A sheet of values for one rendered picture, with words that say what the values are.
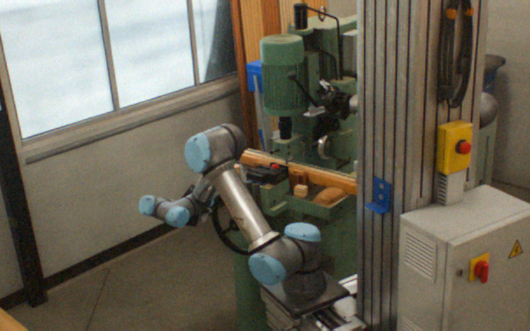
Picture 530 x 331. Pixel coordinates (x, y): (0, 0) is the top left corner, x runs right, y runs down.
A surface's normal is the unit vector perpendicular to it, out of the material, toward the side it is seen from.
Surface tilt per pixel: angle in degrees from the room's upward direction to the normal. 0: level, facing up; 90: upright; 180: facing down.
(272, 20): 87
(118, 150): 90
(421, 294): 90
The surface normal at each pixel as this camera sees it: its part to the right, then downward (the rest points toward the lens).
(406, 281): -0.86, 0.25
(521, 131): -0.70, 0.32
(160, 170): 0.72, 0.25
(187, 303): -0.04, -0.92
